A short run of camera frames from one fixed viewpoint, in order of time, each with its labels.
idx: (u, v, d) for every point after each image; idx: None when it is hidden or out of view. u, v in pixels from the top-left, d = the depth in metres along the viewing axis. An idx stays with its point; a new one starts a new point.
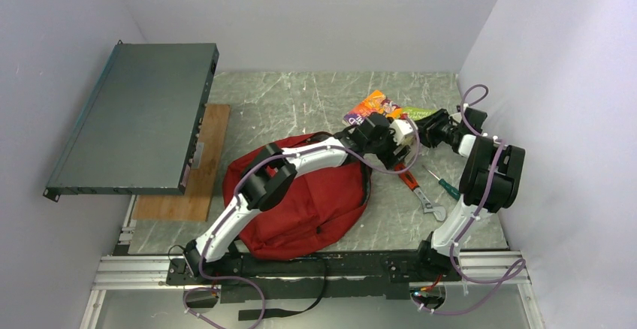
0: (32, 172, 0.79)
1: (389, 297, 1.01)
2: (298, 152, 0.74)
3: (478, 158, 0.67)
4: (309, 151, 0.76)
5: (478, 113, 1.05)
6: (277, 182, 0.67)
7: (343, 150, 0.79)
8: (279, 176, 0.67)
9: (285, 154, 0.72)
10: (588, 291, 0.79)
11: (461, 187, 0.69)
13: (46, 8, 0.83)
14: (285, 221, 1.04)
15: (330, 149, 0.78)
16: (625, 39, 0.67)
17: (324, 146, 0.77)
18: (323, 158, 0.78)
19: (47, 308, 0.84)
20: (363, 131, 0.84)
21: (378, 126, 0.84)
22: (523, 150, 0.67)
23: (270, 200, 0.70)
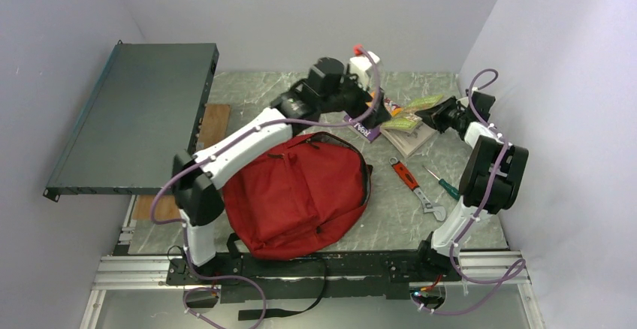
0: (32, 173, 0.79)
1: (389, 297, 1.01)
2: (213, 152, 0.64)
3: (479, 160, 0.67)
4: (227, 145, 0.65)
5: (485, 97, 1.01)
6: (198, 195, 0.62)
7: (280, 124, 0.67)
8: (197, 191, 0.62)
9: (199, 161, 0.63)
10: (587, 291, 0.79)
11: (462, 188, 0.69)
13: (46, 9, 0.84)
14: (285, 222, 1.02)
15: (262, 131, 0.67)
16: (625, 39, 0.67)
17: (251, 131, 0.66)
18: (256, 143, 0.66)
19: (48, 308, 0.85)
20: (312, 86, 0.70)
21: (328, 76, 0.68)
22: (526, 151, 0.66)
23: (204, 210, 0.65)
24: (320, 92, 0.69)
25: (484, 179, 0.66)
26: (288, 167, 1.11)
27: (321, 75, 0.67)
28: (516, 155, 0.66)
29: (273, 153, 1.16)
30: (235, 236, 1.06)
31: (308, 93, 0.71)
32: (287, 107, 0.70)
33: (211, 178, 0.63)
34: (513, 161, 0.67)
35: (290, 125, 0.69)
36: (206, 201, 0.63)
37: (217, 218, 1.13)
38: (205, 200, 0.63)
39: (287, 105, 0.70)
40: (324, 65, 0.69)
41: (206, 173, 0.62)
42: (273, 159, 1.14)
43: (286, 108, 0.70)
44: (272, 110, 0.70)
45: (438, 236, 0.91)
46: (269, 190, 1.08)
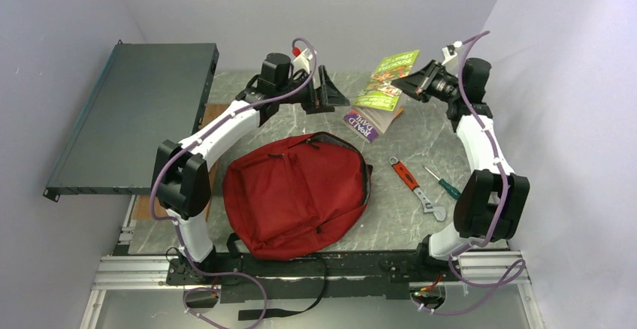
0: (32, 173, 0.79)
1: (389, 297, 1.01)
2: (199, 137, 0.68)
3: (477, 199, 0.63)
4: (209, 130, 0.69)
5: (477, 70, 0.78)
6: (191, 179, 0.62)
7: (250, 109, 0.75)
8: (189, 174, 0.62)
9: (186, 146, 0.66)
10: (587, 291, 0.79)
11: (462, 224, 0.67)
13: (47, 9, 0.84)
14: (285, 221, 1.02)
15: (236, 116, 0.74)
16: (626, 37, 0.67)
17: (227, 117, 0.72)
18: (233, 127, 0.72)
19: (48, 308, 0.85)
20: (267, 78, 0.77)
21: (279, 67, 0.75)
22: (527, 184, 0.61)
23: (195, 197, 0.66)
24: (276, 81, 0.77)
25: (483, 218, 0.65)
26: (288, 167, 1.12)
27: (273, 66, 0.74)
28: (514, 191, 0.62)
29: (273, 153, 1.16)
30: (235, 236, 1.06)
31: (264, 83, 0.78)
32: (249, 98, 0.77)
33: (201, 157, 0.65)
34: (511, 197, 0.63)
35: (258, 110, 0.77)
36: (197, 185, 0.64)
37: (217, 218, 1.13)
38: (196, 185, 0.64)
39: (249, 97, 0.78)
40: (273, 58, 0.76)
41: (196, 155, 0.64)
42: (273, 159, 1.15)
43: (249, 99, 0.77)
44: (238, 101, 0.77)
45: (436, 245, 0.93)
46: (269, 190, 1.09)
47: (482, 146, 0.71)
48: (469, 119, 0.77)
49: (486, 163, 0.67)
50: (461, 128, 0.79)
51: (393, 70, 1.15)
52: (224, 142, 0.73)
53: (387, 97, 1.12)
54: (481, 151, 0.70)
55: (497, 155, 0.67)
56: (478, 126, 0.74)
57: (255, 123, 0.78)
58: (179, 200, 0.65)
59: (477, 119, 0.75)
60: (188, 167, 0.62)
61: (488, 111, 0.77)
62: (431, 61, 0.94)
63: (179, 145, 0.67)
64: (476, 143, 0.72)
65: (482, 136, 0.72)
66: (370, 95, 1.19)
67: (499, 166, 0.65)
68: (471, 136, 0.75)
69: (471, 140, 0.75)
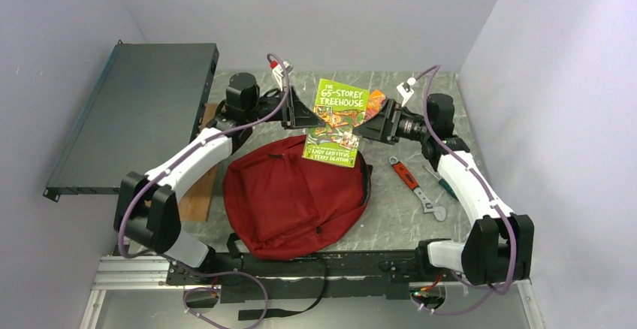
0: (32, 172, 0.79)
1: (389, 297, 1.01)
2: (167, 166, 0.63)
3: (488, 252, 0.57)
4: (180, 158, 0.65)
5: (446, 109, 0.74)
6: (160, 212, 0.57)
7: (222, 137, 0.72)
8: (155, 208, 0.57)
9: (153, 178, 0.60)
10: (587, 291, 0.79)
11: (478, 279, 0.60)
13: (46, 7, 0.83)
14: (285, 221, 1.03)
15: (208, 143, 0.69)
16: (626, 38, 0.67)
17: (198, 145, 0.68)
18: (203, 157, 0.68)
19: (47, 308, 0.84)
20: (233, 105, 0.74)
21: (243, 92, 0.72)
22: (531, 223, 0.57)
23: (164, 230, 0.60)
24: (243, 107, 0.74)
25: (497, 267, 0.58)
26: (288, 167, 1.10)
27: (238, 92, 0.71)
28: (521, 233, 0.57)
29: (273, 153, 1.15)
30: (235, 236, 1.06)
31: (236, 111, 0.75)
32: (221, 126, 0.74)
33: (170, 188, 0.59)
34: (519, 239, 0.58)
35: (230, 137, 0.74)
36: (167, 217, 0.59)
37: (218, 218, 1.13)
38: (165, 218, 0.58)
39: (220, 124, 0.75)
40: (236, 83, 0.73)
41: (164, 186, 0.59)
42: (273, 159, 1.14)
43: (221, 127, 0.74)
44: (209, 128, 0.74)
45: (436, 256, 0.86)
46: (268, 191, 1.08)
47: (472, 187, 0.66)
48: (448, 160, 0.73)
49: (481, 205, 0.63)
50: (442, 168, 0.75)
51: (343, 113, 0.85)
52: (197, 170, 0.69)
53: (345, 149, 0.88)
54: (472, 194, 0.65)
55: (492, 197, 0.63)
56: (460, 164, 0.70)
57: (227, 151, 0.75)
58: (148, 237, 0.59)
59: (457, 158, 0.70)
60: (155, 199, 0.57)
61: (464, 144, 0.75)
62: (387, 101, 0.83)
63: (146, 176, 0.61)
64: (464, 185, 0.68)
65: (468, 175, 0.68)
66: (322, 145, 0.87)
67: (496, 209, 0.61)
68: (454, 176, 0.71)
69: (455, 179, 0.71)
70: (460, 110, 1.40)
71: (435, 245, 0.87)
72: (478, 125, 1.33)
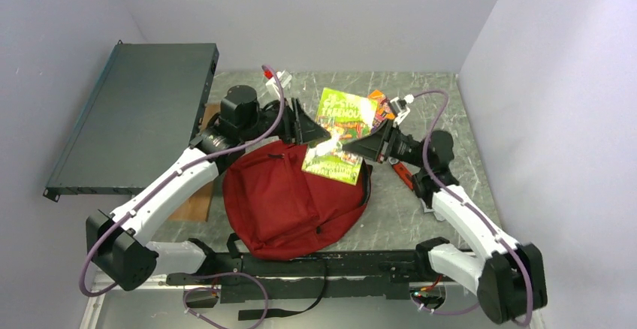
0: (32, 173, 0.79)
1: (389, 297, 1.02)
2: (134, 207, 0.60)
3: (501, 286, 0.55)
4: (148, 195, 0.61)
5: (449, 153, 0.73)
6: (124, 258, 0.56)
7: (202, 162, 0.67)
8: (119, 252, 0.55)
9: (118, 221, 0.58)
10: (586, 291, 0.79)
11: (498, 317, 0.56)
13: (46, 7, 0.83)
14: (285, 222, 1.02)
15: (185, 173, 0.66)
16: (625, 39, 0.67)
17: (174, 175, 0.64)
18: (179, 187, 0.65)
19: (47, 308, 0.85)
20: (229, 119, 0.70)
21: (240, 107, 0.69)
22: (538, 251, 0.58)
23: (131, 270, 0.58)
24: (236, 122, 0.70)
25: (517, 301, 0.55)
26: (288, 167, 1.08)
27: (234, 106, 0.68)
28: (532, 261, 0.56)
29: (273, 153, 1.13)
30: (235, 236, 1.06)
31: (227, 129, 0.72)
32: (208, 143, 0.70)
33: (134, 235, 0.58)
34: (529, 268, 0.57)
35: (212, 161, 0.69)
36: (131, 260, 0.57)
37: (218, 218, 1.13)
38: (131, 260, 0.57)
39: (208, 141, 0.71)
40: (233, 97, 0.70)
41: (128, 232, 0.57)
42: (273, 159, 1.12)
43: (208, 144, 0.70)
44: (192, 149, 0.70)
45: (438, 266, 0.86)
46: (267, 191, 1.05)
47: (471, 222, 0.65)
48: (441, 196, 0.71)
49: (486, 241, 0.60)
50: (436, 204, 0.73)
51: (347, 124, 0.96)
52: (175, 200, 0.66)
53: (346, 164, 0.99)
54: (473, 227, 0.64)
55: (493, 230, 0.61)
56: (455, 198, 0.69)
57: (212, 174, 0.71)
58: (116, 274, 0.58)
59: (451, 193, 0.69)
60: (119, 246, 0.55)
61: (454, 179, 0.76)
62: (386, 122, 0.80)
63: (111, 216, 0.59)
64: (462, 219, 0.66)
65: (464, 209, 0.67)
66: (323, 159, 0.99)
67: (502, 242, 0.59)
68: (451, 211, 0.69)
69: (453, 215, 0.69)
70: (460, 110, 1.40)
71: (434, 252, 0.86)
72: (477, 125, 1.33)
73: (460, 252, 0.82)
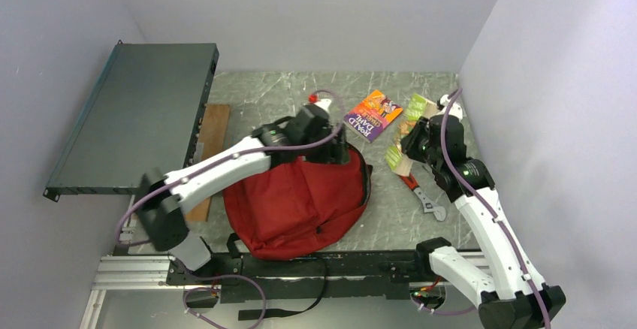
0: (32, 173, 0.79)
1: (389, 297, 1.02)
2: (187, 175, 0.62)
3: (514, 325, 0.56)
4: (200, 169, 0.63)
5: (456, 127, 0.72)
6: (162, 221, 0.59)
7: (258, 153, 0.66)
8: (161, 214, 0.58)
9: (168, 182, 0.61)
10: (583, 291, 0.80)
11: None
13: (46, 8, 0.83)
14: (285, 222, 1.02)
15: (240, 158, 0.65)
16: (625, 40, 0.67)
17: (230, 158, 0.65)
18: (229, 170, 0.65)
19: (48, 309, 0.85)
20: (297, 124, 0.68)
21: (317, 119, 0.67)
22: (563, 297, 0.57)
23: (164, 233, 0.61)
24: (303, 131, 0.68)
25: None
26: (288, 167, 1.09)
27: (311, 116, 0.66)
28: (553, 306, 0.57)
29: None
30: (235, 236, 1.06)
31: (291, 127, 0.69)
32: (266, 138, 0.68)
33: (179, 201, 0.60)
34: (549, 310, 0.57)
35: (267, 156, 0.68)
36: (167, 225, 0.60)
37: (218, 218, 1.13)
38: (167, 224, 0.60)
39: (267, 135, 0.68)
40: (316, 109, 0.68)
41: (174, 196, 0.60)
42: None
43: (265, 138, 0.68)
44: (252, 139, 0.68)
45: (438, 270, 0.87)
46: (270, 188, 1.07)
47: (499, 245, 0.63)
48: (472, 203, 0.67)
49: (511, 276, 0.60)
50: (460, 209, 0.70)
51: None
52: (218, 182, 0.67)
53: None
54: (499, 253, 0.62)
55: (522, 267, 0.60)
56: (487, 212, 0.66)
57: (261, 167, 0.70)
58: (150, 232, 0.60)
59: (486, 205, 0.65)
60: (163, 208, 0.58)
61: (487, 177, 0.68)
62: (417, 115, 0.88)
63: (164, 177, 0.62)
64: (487, 238, 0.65)
65: (495, 227, 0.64)
66: None
67: (531, 284, 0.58)
68: (478, 224, 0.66)
69: (478, 228, 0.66)
70: None
71: (436, 256, 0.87)
72: (477, 125, 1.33)
73: (461, 258, 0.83)
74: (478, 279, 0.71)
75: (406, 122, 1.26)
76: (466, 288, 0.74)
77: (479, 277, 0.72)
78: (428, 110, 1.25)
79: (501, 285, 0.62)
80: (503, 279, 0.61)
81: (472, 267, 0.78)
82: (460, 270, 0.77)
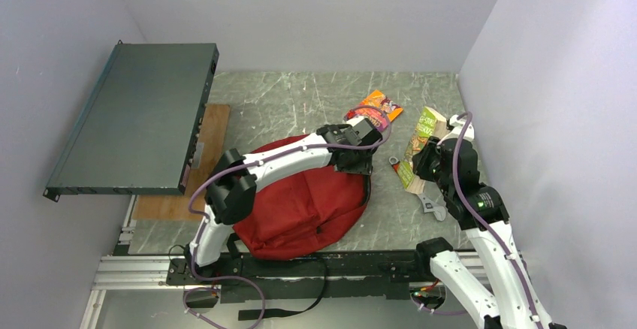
0: (32, 173, 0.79)
1: (388, 297, 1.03)
2: (263, 158, 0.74)
3: None
4: (273, 155, 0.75)
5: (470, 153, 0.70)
6: (237, 194, 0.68)
7: (322, 149, 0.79)
8: (238, 188, 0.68)
9: (247, 162, 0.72)
10: (579, 289, 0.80)
11: None
13: (46, 7, 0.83)
14: (285, 222, 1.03)
15: (306, 151, 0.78)
16: (626, 40, 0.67)
17: (298, 149, 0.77)
18: (297, 159, 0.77)
19: (49, 309, 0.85)
20: (357, 131, 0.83)
21: (373, 131, 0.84)
22: None
23: (235, 208, 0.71)
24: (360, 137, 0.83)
25: None
26: None
27: (369, 128, 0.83)
28: None
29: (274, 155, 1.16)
30: (235, 236, 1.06)
31: (349, 133, 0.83)
32: (329, 137, 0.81)
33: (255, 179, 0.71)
34: None
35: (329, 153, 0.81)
36: (238, 202, 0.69)
37: None
38: (240, 200, 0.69)
39: (330, 134, 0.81)
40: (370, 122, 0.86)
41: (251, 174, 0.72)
42: None
43: (328, 137, 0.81)
44: (317, 137, 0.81)
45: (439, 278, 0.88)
46: (268, 191, 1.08)
47: (508, 281, 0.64)
48: (484, 237, 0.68)
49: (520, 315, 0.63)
50: (472, 238, 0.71)
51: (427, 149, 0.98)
52: (283, 171, 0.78)
53: None
54: (509, 290, 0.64)
55: (531, 306, 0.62)
56: (500, 247, 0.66)
57: (321, 163, 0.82)
58: (224, 205, 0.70)
59: (500, 242, 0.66)
60: (239, 184, 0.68)
61: (502, 213, 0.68)
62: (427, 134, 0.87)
63: (243, 158, 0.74)
64: (498, 272, 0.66)
65: (506, 264, 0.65)
66: None
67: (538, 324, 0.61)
68: (489, 258, 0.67)
69: (489, 261, 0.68)
70: (460, 110, 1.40)
71: (438, 262, 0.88)
72: (477, 125, 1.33)
73: (462, 269, 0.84)
74: (481, 298, 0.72)
75: (417, 138, 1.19)
76: (466, 301, 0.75)
77: (482, 297, 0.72)
78: (439, 129, 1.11)
79: (508, 321, 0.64)
80: (511, 315, 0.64)
81: (473, 280, 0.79)
82: (462, 283, 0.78)
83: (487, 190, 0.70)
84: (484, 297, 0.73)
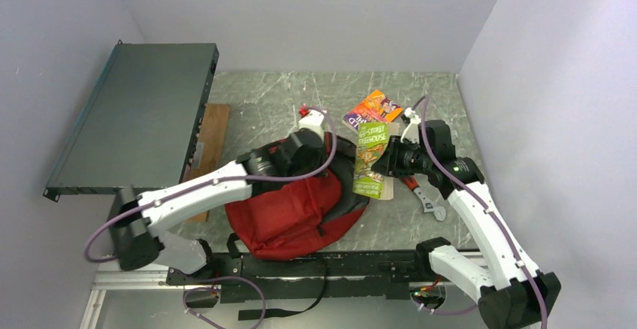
0: (33, 173, 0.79)
1: (388, 297, 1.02)
2: (160, 198, 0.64)
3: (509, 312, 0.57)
4: (174, 193, 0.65)
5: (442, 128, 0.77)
6: (128, 242, 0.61)
7: (240, 180, 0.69)
8: (127, 236, 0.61)
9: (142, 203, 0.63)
10: (579, 289, 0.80)
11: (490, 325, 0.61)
13: (46, 7, 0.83)
14: (284, 223, 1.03)
15: (218, 185, 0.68)
16: (624, 40, 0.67)
17: (209, 182, 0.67)
18: (207, 194, 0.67)
19: (49, 309, 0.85)
20: (286, 152, 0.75)
21: (305, 146, 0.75)
22: (558, 283, 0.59)
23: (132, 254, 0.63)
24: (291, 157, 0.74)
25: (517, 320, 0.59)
26: None
27: (298, 144, 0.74)
28: (549, 292, 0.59)
29: None
30: (236, 236, 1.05)
31: (279, 155, 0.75)
32: (252, 164, 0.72)
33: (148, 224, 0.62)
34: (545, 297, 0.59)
35: (249, 183, 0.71)
36: (134, 248, 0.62)
37: (217, 218, 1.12)
38: (134, 247, 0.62)
39: (252, 161, 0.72)
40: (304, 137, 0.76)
41: (143, 218, 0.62)
42: None
43: (252, 164, 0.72)
44: (235, 165, 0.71)
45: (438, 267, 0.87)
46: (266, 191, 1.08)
47: (492, 233, 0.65)
48: (463, 197, 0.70)
49: (505, 263, 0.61)
50: (453, 202, 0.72)
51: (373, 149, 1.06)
52: (194, 208, 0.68)
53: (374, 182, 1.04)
54: (493, 242, 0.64)
55: (516, 253, 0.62)
56: (478, 203, 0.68)
57: (243, 194, 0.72)
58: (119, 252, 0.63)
59: (475, 196, 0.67)
60: (128, 230, 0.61)
61: (477, 172, 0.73)
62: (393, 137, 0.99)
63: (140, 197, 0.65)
64: (481, 227, 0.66)
65: (487, 218, 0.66)
66: (361, 180, 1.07)
67: (524, 270, 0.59)
68: (469, 215, 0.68)
69: (471, 218, 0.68)
70: (460, 110, 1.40)
71: (436, 255, 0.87)
72: (477, 125, 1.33)
73: (460, 256, 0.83)
74: (478, 274, 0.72)
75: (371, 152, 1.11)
76: (466, 285, 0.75)
77: (478, 273, 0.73)
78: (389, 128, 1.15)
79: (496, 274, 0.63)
80: (498, 267, 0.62)
81: (471, 264, 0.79)
82: (460, 268, 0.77)
83: (461, 161, 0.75)
84: (480, 273, 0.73)
